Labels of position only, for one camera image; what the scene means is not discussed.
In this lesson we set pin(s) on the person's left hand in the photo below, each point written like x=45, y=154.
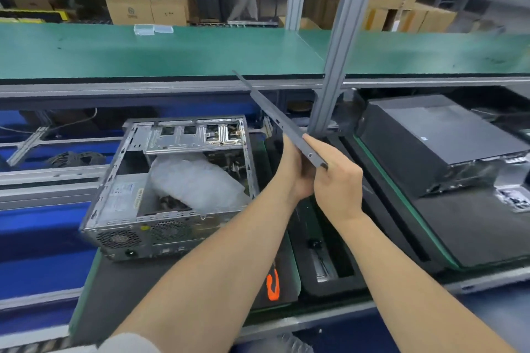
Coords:
x=299, y=177

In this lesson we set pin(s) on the person's right hand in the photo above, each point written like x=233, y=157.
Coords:
x=341, y=187

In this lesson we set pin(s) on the person's right fingers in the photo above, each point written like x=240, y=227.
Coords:
x=325, y=153

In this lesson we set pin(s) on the person's left fingers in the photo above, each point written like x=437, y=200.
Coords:
x=292, y=154

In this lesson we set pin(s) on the gray metal side panel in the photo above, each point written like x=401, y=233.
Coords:
x=273, y=117

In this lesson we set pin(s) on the person's left forearm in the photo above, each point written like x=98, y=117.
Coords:
x=215, y=282

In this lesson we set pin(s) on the person's right forearm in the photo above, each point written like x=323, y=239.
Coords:
x=410, y=290

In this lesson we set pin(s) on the clear bubble wrap bag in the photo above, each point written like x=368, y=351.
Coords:
x=194, y=183

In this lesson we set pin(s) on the closed black computer case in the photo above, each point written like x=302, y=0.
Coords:
x=430, y=137

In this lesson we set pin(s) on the black foam tray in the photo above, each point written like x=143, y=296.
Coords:
x=319, y=278

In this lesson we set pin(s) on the large black green-edged pallet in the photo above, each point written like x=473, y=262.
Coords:
x=468, y=224

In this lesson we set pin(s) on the green bench mat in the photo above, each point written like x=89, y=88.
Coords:
x=165, y=50

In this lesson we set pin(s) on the low brown cardboard box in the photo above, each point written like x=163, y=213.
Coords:
x=430, y=19

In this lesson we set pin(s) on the open silver computer case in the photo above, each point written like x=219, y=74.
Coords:
x=124, y=208

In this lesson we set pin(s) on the clear plastic packets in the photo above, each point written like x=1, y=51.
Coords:
x=152, y=29

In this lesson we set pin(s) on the open brown cardboard box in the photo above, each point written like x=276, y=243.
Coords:
x=169, y=7

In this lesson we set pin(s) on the small tray of parts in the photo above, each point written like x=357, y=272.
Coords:
x=513, y=199

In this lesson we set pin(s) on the black pallet with orange mark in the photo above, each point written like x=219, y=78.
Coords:
x=124, y=290

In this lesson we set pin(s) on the small brown cardboard box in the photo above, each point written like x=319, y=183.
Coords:
x=128, y=11

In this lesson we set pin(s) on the white sleeve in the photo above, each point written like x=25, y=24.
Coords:
x=124, y=344

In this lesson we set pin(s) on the wide aluminium frame post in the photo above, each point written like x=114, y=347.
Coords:
x=345, y=42

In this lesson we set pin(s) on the silver metal bracket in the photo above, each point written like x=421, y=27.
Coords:
x=27, y=146

